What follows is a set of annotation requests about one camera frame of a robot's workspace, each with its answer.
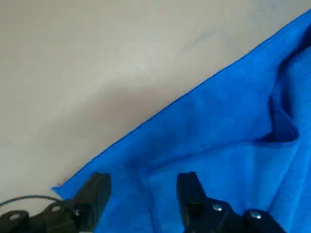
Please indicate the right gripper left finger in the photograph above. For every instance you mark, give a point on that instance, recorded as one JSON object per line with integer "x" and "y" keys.
{"x": 97, "y": 194}

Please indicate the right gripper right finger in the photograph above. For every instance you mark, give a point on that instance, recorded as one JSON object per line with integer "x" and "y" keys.
{"x": 192, "y": 194}

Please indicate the blue towel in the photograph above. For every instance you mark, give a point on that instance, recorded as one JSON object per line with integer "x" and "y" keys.
{"x": 218, "y": 121}

